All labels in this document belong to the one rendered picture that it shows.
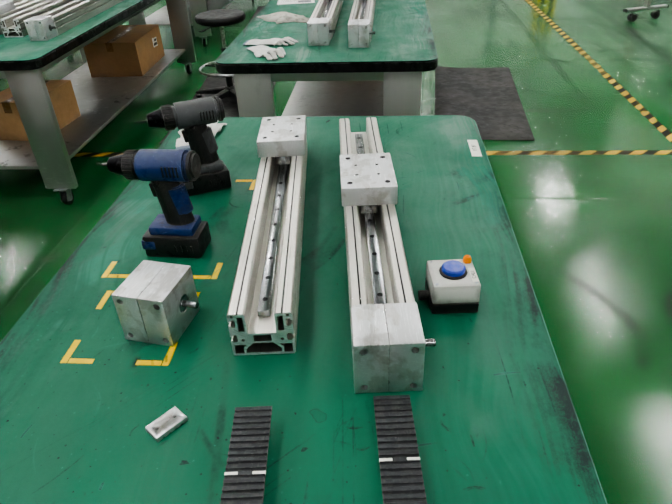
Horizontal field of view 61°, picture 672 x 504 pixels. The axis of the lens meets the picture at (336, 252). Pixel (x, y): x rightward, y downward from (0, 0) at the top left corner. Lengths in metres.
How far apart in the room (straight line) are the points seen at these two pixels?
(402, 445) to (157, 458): 0.33
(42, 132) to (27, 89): 0.21
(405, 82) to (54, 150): 1.75
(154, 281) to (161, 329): 0.08
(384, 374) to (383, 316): 0.08
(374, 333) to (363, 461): 0.17
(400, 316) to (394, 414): 0.14
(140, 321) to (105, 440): 0.20
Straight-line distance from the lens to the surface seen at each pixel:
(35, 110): 3.13
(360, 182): 1.14
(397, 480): 0.74
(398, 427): 0.78
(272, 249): 1.07
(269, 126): 1.44
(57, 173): 3.24
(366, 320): 0.84
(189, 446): 0.84
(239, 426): 0.80
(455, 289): 0.97
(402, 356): 0.82
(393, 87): 2.53
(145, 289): 0.97
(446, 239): 1.20
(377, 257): 1.03
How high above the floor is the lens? 1.42
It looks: 34 degrees down
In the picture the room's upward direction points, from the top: 3 degrees counter-clockwise
